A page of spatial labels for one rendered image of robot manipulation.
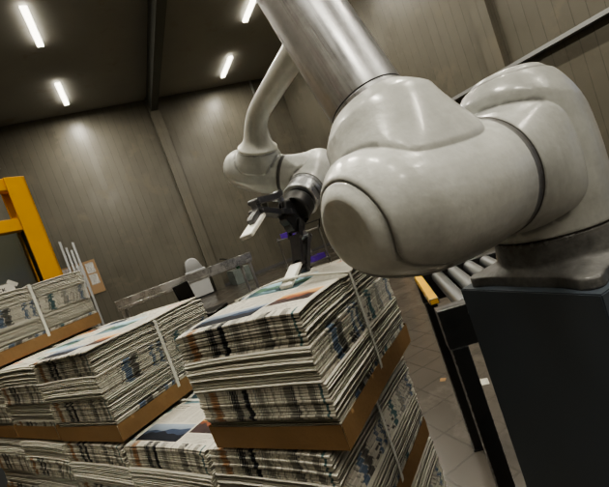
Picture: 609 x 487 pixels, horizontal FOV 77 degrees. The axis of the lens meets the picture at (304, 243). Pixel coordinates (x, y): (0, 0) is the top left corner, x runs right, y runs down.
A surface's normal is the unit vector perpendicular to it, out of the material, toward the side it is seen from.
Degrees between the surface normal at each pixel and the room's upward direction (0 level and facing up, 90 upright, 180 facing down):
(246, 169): 104
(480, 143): 59
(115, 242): 90
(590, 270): 12
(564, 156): 91
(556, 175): 97
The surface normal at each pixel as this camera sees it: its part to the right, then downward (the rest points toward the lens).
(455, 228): 0.34, 0.35
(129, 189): 0.38, -0.08
